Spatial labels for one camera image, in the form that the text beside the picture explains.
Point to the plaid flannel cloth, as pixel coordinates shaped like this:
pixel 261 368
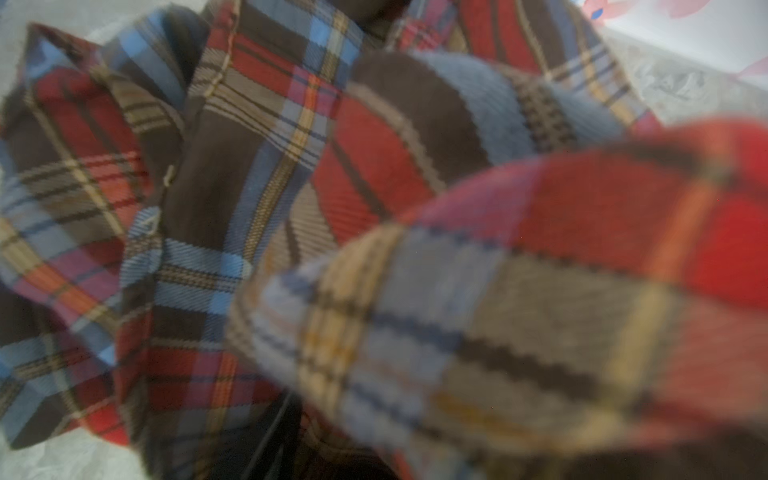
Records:
pixel 378 240

